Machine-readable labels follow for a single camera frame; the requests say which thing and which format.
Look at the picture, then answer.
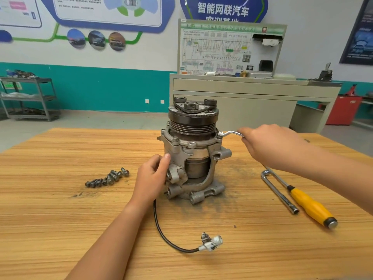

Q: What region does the white infographic wall panel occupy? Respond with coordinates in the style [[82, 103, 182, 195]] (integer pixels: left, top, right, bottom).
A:
[[0, 0, 43, 28]]

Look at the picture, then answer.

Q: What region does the person's right hand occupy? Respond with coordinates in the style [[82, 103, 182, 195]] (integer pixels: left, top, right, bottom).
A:
[[239, 124, 311, 174]]

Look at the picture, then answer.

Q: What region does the blue rounded infographic panel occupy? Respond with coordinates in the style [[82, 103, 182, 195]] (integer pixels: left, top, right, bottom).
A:
[[40, 0, 176, 34]]

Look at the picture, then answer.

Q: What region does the person's left forearm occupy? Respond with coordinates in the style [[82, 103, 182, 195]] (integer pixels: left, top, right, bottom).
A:
[[65, 200, 153, 280]]

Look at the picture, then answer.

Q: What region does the yellow handled screwdriver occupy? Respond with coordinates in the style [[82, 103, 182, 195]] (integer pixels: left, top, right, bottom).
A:
[[263, 168, 339, 230]]

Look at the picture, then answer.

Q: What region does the red cabinet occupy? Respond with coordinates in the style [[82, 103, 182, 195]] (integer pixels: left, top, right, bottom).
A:
[[326, 94, 363, 126]]

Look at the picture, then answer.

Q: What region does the silver combination wrench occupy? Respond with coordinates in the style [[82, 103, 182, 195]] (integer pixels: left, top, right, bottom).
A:
[[217, 129, 244, 139]]

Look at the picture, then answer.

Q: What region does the beige workbench cabinet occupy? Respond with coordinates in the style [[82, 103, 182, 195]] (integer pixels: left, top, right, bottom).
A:
[[169, 73, 342, 135]]

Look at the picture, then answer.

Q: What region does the white wiring display board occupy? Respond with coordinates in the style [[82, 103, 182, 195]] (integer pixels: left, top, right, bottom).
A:
[[177, 18, 288, 77]]

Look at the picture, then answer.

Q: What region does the person's left hand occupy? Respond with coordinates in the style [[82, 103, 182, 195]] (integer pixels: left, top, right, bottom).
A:
[[127, 152, 173, 212]]

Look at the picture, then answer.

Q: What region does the blue hexagon wall sign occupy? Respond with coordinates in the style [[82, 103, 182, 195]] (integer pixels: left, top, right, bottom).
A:
[[180, 0, 269, 23]]

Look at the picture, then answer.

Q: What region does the small black device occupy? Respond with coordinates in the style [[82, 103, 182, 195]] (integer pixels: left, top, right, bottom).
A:
[[316, 63, 333, 82]]

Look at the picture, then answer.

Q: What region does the silver L-shaped socket wrench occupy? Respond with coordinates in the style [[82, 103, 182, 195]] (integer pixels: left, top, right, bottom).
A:
[[261, 170, 300, 216]]

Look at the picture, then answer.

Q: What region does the grey metal shelf cart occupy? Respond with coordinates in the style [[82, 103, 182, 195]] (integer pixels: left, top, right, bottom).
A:
[[0, 70, 61, 122]]

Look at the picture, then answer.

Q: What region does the grey metal compressor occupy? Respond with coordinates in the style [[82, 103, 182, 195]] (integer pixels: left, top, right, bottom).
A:
[[153, 96, 233, 253]]

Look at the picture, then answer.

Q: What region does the round photo wall decal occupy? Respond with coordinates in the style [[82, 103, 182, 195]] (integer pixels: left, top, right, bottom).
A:
[[88, 30, 107, 50], [108, 32, 127, 52], [67, 28, 87, 49]]

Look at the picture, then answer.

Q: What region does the dark wall poster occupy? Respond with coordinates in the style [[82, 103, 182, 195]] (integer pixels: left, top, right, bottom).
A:
[[339, 0, 373, 67]]

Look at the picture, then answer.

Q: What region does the person's right forearm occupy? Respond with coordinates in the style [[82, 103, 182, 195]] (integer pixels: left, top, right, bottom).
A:
[[296, 143, 373, 215]]

